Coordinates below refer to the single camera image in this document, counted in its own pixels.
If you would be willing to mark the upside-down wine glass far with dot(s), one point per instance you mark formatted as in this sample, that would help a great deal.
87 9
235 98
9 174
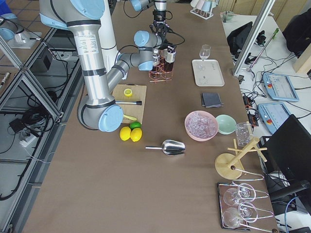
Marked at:
238 193

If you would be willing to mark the yellow plastic knife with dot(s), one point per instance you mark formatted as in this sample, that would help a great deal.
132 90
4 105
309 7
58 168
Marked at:
130 117

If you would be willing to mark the cream rabbit tray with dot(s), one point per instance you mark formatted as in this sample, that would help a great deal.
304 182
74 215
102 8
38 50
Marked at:
207 73

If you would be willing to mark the pink bowl of ice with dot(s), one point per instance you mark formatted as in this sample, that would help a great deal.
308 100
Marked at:
201 125

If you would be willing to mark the wooden mug tree stand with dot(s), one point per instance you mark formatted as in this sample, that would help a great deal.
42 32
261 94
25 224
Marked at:
229 166

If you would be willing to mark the grey folded cloth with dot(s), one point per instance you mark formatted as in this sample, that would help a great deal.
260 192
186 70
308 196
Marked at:
210 100

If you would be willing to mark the aluminium frame post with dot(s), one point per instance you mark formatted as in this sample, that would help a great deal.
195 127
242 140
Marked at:
260 19

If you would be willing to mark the clear tumbler glass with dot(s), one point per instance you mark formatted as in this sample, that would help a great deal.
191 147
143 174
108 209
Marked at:
244 133

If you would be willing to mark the black monitor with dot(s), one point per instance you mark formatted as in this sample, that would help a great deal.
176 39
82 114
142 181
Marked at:
290 147

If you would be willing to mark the lower yellow lemon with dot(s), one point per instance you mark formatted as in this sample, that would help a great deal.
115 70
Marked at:
136 134

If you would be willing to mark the half lemon slice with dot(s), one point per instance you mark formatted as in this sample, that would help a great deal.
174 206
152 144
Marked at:
128 92

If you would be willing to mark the black equipment case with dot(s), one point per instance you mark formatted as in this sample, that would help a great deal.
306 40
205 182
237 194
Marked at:
238 37

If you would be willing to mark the clear wine glass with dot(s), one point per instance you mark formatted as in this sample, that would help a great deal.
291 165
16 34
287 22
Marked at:
204 54

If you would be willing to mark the white cup rack wooden handle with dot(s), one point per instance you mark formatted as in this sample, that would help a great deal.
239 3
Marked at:
202 14

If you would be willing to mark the steel muddler black tip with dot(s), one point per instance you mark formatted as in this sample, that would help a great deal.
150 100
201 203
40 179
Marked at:
128 102

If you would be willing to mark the steel ice scoop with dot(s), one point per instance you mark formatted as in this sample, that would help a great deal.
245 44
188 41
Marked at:
170 147

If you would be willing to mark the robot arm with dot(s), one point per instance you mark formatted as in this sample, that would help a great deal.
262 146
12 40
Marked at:
141 5
90 23

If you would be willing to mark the bamboo cutting board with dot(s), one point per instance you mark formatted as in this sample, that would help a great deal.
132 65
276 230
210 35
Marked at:
132 106

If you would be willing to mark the near teach pendant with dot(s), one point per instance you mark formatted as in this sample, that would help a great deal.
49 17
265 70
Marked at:
273 115

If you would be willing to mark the far teach pendant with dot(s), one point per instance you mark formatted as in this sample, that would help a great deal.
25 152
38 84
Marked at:
279 87

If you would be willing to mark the teach pendant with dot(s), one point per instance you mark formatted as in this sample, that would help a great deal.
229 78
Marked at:
279 87
273 115

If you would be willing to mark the tea bottle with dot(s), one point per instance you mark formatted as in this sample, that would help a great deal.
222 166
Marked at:
156 58
169 60

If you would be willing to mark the green empty bowl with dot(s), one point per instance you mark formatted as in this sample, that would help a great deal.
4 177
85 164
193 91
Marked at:
226 124

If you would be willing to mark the green lime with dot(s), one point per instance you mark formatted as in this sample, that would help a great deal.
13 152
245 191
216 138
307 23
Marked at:
134 125

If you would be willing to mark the upside-down wine glass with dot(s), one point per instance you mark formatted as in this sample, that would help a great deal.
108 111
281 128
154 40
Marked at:
243 216
238 193

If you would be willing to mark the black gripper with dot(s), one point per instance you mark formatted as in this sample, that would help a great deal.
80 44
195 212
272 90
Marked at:
159 16
170 47

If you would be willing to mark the black glass holder tray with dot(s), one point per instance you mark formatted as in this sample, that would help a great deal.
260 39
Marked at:
222 206

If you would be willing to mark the upper yellow lemon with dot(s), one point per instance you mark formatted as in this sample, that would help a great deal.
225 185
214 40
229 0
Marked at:
125 133

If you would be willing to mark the yellow lemon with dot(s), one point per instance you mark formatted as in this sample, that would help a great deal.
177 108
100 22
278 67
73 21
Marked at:
136 134
125 133

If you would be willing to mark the pink cup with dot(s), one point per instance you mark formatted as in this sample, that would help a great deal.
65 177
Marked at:
197 4

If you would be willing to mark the upside-down wine glass near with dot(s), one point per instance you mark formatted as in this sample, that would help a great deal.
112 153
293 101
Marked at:
243 216

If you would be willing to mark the blue cup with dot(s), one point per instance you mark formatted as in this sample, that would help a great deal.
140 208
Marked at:
209 5

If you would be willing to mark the copper wire bottle basket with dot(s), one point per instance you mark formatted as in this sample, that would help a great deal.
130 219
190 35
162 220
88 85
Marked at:
158 74

